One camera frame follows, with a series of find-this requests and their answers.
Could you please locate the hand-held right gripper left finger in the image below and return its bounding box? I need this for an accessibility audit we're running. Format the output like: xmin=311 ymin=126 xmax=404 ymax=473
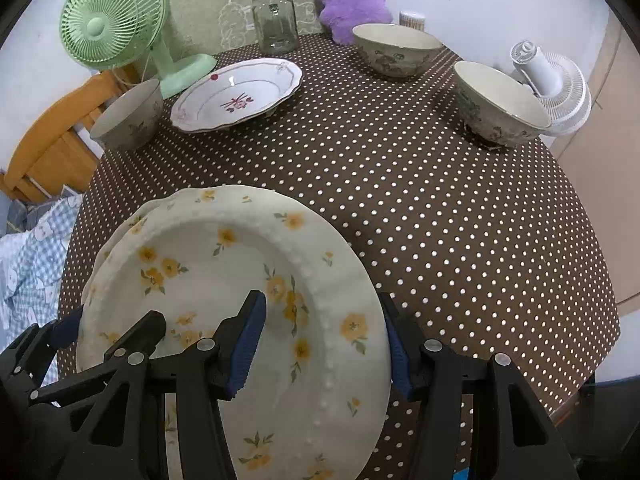
xmin=55 ymin=290 xmax=267 ymax=480

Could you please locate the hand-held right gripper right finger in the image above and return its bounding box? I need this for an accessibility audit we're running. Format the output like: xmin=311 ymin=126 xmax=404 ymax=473
xmin=378 ymin=292 xmax=581 ymax=480

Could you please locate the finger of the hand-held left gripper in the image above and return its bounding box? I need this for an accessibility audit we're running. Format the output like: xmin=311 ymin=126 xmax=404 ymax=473
xmin=0 ymin=306 xmax=83 ymax=411
xmin=0 ymin=311 xmax=167 ymax=480

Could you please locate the yellow flower white plate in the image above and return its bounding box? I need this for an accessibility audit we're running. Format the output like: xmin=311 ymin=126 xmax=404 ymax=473
xmin=80 ymin=185 xmax=271 ymax=311
xmin=77 ymin=187 xmax=391 ymax=480

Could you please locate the floral beige bowl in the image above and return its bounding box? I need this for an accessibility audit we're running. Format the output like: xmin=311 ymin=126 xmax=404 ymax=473
xmin=89 ymin=78 xmax=166 ymax=152
xmin=453 ymin=61 xmax=552 ymax=150
xmin=351 ymin=23 xmax=445 ymax=80

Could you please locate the red flower white plate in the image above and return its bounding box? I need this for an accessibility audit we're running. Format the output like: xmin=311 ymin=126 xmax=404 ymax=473
xmin=170 ymin=58 xmax=304 ymax=134

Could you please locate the blue checkered cloth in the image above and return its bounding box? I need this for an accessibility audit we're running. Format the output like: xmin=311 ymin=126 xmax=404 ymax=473
xmin=0 ymin=192 xmax=86 ymax=346

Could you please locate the brown polka dot tablecloth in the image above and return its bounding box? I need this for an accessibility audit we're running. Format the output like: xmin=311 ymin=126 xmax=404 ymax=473
xmin=57 ymin=32 xmax=621 ymax=480

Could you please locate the orange wooden chair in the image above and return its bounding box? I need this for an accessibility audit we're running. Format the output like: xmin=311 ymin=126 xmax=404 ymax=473
xmin=0 ymin=70 xmax=131 ymax=201

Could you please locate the green desk fan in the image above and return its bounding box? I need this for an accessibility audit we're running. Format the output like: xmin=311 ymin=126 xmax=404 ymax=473
xmin=60 ymin=0 xmax=218 ymax=101

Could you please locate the white desk fan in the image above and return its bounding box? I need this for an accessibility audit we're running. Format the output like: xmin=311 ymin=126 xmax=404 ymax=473
xmin=509 ymin=40 xmax=592 ymax=137

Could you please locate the glass jar with dark lid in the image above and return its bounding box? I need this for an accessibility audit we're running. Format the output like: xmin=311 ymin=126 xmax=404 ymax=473
xmin=248 ymin=0 xmax=300 ymax=56

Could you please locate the green cushion with white drawings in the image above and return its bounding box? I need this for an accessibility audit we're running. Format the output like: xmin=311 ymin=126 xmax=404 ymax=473
xmin=157 ymin=0 xmax=326 ymax=56

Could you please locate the cotton swab container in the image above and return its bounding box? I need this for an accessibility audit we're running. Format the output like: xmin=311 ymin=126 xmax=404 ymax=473
xmin=398 ymin=10 xmax=427 ymax=32

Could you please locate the purple plush toy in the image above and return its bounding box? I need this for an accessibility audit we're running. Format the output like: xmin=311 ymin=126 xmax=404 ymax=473
xmin=314 ymin=0 xmax=393 ymax=45

